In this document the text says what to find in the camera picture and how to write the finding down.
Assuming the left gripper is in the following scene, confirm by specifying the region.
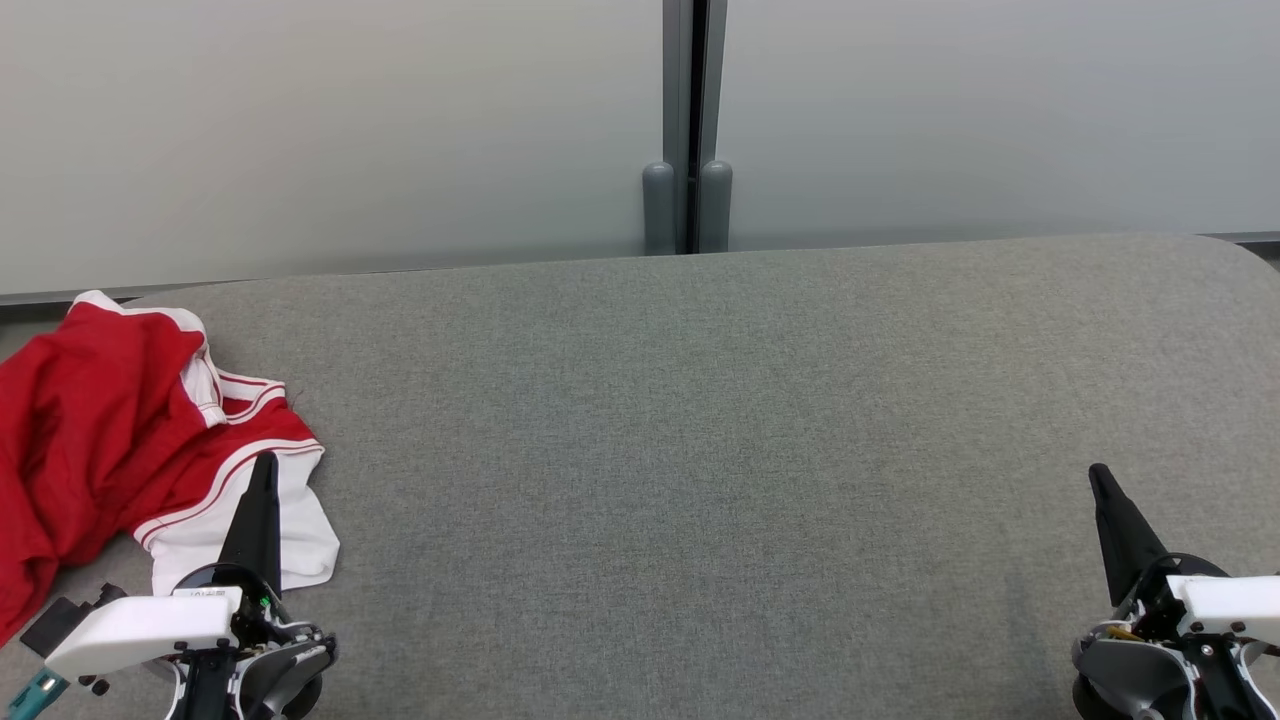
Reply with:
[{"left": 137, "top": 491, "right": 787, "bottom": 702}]
[{"left": 45, "top": 452, "right": 301, "bottom": 681}]

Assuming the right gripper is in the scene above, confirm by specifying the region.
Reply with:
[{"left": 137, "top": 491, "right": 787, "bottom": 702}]
[{"left": 1088, "top": 463, "right": 1280, "bottom": 646}]

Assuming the red shorts white trim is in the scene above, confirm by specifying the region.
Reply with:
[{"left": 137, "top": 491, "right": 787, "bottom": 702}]
[{"left": 0, "top": 290, "right": 226, "bottom": 646}]

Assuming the teal cable connector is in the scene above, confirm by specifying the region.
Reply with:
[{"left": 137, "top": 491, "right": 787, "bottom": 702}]
[{"left": 3, "top": 668, "right": 71, "bottom": 719}]

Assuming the grey partition post pair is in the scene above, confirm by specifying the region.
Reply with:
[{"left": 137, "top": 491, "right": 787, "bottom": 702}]
[{"left": 642, "top": 0, "right": 734, "bottom": 256}]

